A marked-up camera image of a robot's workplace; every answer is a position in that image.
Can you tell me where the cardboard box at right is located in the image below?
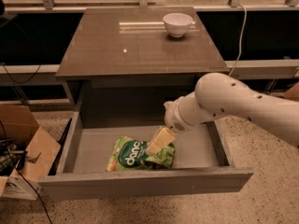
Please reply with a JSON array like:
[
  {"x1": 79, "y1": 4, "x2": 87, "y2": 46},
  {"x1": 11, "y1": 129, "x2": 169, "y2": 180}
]
[{"x1": 283, "y1": 82, "x2": 299, "y2": 102}]

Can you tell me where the white hanging cable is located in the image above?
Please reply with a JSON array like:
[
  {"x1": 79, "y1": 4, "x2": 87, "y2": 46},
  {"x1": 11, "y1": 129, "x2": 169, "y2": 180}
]
[{"x1": 228, "y1": 3, "x2": 248, "y2": 77}]

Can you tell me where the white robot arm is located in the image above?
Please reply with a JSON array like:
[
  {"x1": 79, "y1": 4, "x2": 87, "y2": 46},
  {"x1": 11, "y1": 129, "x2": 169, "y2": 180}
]
[{"x1": 146, "y1": 73, "x2": 299, "y2": 156}]

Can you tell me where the metal window railing frame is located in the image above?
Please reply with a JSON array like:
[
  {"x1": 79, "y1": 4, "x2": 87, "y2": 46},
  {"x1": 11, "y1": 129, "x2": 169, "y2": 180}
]
[{"x1": 0, "y1": 0, "x2": 299, "y2": 16}]

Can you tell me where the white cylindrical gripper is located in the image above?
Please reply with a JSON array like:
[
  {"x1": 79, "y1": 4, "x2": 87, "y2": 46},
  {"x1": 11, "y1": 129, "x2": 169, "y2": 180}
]
[{"x1": 146, "y1": 96, "x2": 200, "y2": 156}]

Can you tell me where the white ceramic bowl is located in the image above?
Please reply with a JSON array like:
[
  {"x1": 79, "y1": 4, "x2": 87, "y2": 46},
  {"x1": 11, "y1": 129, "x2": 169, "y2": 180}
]
[{"x1": 163, "y1": 13, "x2": 193, "y2": 37}]

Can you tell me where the grey cabinet with glossy top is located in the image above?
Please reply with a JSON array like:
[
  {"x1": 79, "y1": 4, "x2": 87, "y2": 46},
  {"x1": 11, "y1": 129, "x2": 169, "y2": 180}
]
[{"x1": 55, "y1": 7, "x2": 231, "y2": 107}]

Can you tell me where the green rice chip bag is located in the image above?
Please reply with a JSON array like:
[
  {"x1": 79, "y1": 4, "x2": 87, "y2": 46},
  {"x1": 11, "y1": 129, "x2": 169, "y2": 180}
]
[{"x1": 106, "y1": 135, "x2": 176, "y2": 172}]

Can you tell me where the open grey drawer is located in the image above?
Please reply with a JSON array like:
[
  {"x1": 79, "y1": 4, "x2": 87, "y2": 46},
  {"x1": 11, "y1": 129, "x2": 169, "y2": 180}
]
[{"x1": 37, "y1": 81, "x2": 254, "y2": 202}]

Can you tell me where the open cardboard box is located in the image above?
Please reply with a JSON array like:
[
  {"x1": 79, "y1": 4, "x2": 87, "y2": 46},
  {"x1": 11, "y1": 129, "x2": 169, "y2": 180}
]
[{"x1": 0, "y1": 105, "x2": 61, "y2": 200}]

